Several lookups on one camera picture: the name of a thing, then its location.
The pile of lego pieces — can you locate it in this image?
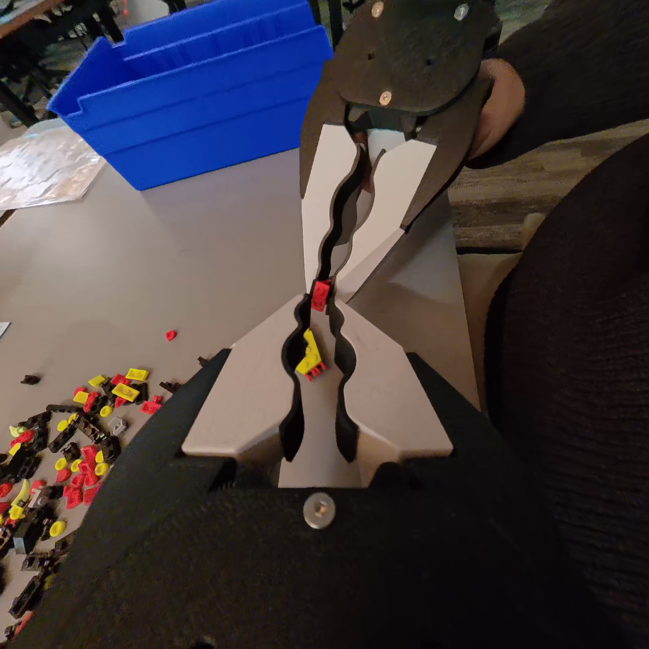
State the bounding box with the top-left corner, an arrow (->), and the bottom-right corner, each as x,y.
0,367 -> 182,635

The person's right hand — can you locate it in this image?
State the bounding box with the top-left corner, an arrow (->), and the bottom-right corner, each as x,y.
466,58 -> 526,163

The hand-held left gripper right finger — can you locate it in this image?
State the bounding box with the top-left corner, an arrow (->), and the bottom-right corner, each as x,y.
329,299 -> 454,472

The person's right forearm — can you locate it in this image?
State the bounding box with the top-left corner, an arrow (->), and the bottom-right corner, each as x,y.
464,0 -> 649,170

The crinkled plastic bag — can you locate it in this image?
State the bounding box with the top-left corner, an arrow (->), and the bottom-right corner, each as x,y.
0,124 -> 108,212

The yellow lego assembly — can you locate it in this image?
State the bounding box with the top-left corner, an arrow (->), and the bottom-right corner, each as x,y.
295,328 -> 328,382

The blue plastic storage bin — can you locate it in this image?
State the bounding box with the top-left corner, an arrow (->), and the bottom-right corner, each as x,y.
47,0 -> 334,192

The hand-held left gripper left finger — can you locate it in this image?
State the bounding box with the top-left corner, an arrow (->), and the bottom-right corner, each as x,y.
181,293 -> 311,472

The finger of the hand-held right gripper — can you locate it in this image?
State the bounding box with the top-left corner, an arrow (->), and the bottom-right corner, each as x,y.
302,123 -> 368,295
329,129 -> 440,299

